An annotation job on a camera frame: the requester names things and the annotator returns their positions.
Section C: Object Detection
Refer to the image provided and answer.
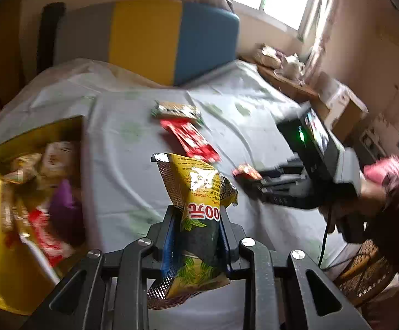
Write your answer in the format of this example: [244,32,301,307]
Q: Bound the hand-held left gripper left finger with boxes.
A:
[21,206,183,330]

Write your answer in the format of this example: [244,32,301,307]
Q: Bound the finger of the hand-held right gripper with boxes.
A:
[259,167,308,181]
[259,180,312,208]

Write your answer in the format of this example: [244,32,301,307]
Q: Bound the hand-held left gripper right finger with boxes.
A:
[218,209,372,330]

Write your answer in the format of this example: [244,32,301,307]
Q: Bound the small red snack packet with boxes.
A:
[232,163,263,181]

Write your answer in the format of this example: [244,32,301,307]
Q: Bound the yellow snack bag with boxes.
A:
[147,152,239,310]

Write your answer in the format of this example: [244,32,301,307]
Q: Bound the purple snack packet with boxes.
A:
[50,179,86,245]

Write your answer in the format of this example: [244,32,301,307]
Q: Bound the white and red snack packet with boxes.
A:
[7,206,73,266]

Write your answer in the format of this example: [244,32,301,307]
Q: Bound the brown square snack packet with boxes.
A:
[41,140,82,194]

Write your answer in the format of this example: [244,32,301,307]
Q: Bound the gold metal tin box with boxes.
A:
[0,115,87,317]

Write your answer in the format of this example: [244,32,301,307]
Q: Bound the person's right forearm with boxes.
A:
[363,155,399,273]

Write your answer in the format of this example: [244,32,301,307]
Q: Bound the person's right hand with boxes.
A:
[318,179,386,236]

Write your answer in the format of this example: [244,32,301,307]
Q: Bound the cardboard box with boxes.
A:
[319,76,369,142]

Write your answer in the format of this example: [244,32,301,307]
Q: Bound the wooden tray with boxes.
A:
[256,62,321,103]

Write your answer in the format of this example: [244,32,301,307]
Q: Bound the white printed tablecloth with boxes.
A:
[0,58,349,330]

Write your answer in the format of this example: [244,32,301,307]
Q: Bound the white teapot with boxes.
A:
[281,54,307,80]

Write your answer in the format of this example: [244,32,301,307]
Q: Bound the small patterned box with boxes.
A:
[261,44,285,67]

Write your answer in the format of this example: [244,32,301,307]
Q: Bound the wicker chair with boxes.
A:
[336,240,399,307]

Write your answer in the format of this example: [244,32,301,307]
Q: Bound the green edged snack packet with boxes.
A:
[151,100,203,124]

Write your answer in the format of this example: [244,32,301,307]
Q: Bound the black rolled mat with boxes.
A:
[36,3,66,73]

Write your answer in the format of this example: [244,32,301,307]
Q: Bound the black cable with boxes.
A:
[318,206,336,269]

